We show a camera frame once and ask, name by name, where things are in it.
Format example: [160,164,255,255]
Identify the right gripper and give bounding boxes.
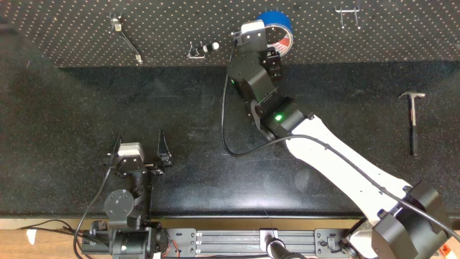
[264,46,284,82]

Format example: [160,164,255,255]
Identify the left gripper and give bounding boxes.
[103,127,175,178]

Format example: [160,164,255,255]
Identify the roll of blue tape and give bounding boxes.
[256,10,295,58]

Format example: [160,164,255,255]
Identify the black and white pliers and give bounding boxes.
[190,42,221,58]

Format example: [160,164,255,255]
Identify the wrench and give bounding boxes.
[110,16,144,66]

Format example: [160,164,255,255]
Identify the hammer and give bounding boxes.
[398,90,427,158]

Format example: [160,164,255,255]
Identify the black pegboard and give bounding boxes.
[0,0,460,68]

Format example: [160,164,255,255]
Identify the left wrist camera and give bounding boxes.
[116,142,146,162]

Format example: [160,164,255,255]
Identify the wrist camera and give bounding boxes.
[239,19,267,45]
[116,142,146,162]

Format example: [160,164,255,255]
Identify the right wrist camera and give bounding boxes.
[239,19,267,45]

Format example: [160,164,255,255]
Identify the mounting rail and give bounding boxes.
[80,226,352,259]

